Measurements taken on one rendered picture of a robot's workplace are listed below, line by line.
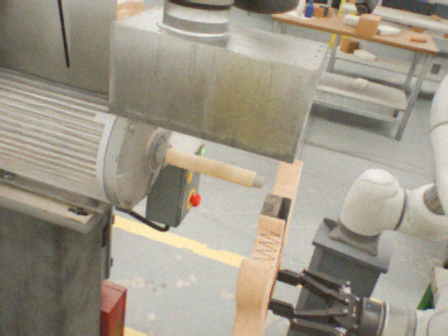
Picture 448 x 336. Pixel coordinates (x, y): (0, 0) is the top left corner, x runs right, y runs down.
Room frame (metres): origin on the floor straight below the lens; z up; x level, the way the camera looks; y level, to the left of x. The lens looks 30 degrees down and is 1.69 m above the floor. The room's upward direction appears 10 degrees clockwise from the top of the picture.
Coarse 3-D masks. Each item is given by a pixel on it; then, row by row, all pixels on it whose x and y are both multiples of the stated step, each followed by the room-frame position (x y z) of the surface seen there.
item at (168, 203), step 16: (176, 144) 1.09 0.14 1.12; (192, 144) 1.11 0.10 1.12; (160, 176) 0.99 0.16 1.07; (176, 176) 0.98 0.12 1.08; (192, 176) 1.05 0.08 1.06; (160, 192) 0.99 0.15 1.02; (176, 192) 0.98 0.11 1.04; (192, 192) 1.06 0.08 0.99; (160, 208) 0.99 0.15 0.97; (176, 208) 0.98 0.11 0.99; (176, 224) 0.98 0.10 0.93
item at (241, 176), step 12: (168, 156) 0.77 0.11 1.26; (180, 156) 0.77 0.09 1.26; (192, 156) 0.78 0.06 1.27; (192, 168) 0.76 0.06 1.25; (204, 168) 0.76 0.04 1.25; (216, 168) 0.76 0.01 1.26; (228, 168) 0.76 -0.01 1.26; (240, 168) 0.76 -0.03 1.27; (228, 180) 0.75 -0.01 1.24; (240, 180) 0.74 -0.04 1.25; (252, 180) 0.74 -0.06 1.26
